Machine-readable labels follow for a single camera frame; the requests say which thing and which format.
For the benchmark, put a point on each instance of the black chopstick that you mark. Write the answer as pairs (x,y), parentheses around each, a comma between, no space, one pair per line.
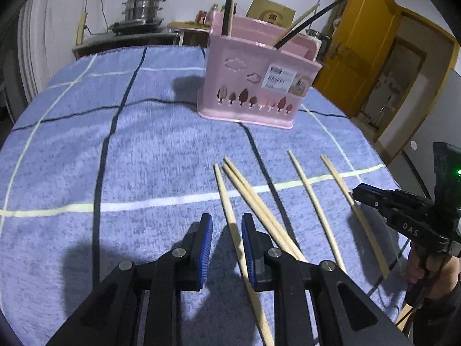
(228,15)
(285,38)

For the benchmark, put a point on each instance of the gold paper bag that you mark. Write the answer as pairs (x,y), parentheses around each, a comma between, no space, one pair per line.
(271,12)

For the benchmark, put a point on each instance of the black induction cooker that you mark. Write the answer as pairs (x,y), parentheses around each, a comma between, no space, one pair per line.
(141,26)

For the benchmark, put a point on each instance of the yellow wooden door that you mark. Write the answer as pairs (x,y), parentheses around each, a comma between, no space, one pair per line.
(359,48)

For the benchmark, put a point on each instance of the stainless steel steamer pot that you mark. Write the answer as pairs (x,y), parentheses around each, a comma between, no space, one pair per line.
(141,9)

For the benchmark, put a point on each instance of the pink plastic utensil basket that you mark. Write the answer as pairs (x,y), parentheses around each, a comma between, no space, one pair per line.
(247,80)

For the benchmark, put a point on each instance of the metal kitchen shelf table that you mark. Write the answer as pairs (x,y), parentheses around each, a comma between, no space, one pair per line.
(175,33)

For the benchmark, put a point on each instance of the blue checked tablecloth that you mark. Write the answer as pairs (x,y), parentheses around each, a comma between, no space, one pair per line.
(111,162)

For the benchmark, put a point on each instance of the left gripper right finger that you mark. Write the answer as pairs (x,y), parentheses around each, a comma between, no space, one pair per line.
(271,269)

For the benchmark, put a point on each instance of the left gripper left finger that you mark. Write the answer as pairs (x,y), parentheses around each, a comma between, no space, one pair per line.
(184,268)

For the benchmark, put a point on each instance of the person's right hand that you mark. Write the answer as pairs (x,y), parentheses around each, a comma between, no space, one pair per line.
(435,277)

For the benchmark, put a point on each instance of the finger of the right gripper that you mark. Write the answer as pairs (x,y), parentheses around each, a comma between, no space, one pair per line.
(382,200)

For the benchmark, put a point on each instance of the wooden chopstick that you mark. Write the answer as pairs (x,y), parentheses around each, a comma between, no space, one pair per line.
(319,212)
(300,19)
(265,216)
(261,319)
(382,263)

